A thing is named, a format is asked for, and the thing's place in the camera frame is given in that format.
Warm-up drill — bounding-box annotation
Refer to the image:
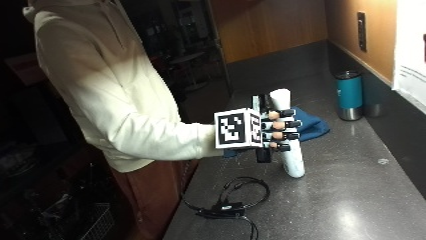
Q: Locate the white cylindrical bottle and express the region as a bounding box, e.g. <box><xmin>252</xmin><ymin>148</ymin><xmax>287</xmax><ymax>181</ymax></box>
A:
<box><xmin>268</xmin><ymin>87</ymin><xmax>308</xmax><ymax>179</ymax></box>

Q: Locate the blue cloth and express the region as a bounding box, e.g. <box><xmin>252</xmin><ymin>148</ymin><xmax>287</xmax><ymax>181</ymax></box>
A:
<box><xmin>223</xmin><ymin>106</ymin><xmax>332</xmax><ymax>159</ymax></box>

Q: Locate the white marker cube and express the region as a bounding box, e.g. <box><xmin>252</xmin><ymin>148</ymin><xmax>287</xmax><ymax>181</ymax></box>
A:
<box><xmin>214</xmin><ymin>107</ymin><xmax>264</xmax><ymax>150</ymax></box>

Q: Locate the teal travel mug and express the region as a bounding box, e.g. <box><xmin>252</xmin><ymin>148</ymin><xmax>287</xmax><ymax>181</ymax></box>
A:
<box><xmin>335</xmin><ymin>70</ymin><xmax>365</xmax><ymax>122</ymax></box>

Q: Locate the white paper sheet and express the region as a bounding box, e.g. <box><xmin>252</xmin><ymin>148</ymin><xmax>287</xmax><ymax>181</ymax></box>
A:
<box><xmin>392</xmin><ymin>0</ymin><xmax>426</xmax><ymax>115</ymax></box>

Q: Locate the the person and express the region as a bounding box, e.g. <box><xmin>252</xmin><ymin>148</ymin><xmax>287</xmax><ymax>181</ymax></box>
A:
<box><xmin>22</xmin><ymin>0</ymin><xmax>226</xmax><ymax>240</ymax></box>

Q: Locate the black looped cable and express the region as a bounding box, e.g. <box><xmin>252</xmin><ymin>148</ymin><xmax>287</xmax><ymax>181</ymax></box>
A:
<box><xmin>182</xmin><ymin>176</ymin><xmax>272</xmax><ymax>240</ymax></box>

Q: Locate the small black cable box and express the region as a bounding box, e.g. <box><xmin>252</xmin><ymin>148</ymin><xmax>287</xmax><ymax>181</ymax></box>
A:
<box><xmin>196</xmin><ymin>201</ymin><xmax>248</xmax><ymax>220</ymax></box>

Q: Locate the black wall outlet plate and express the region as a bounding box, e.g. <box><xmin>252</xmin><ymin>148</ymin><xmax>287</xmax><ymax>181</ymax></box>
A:
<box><xmin>356</xmin><ymin>11</ymin><xmax>369</xmax><ymax>53</ymax></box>

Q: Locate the black wire basket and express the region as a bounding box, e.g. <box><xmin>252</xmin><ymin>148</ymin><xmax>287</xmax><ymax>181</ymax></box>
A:
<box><xmin>39</xmin><ymin>201</ymin><xmax>116</xmax><ymax>240</ymax></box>

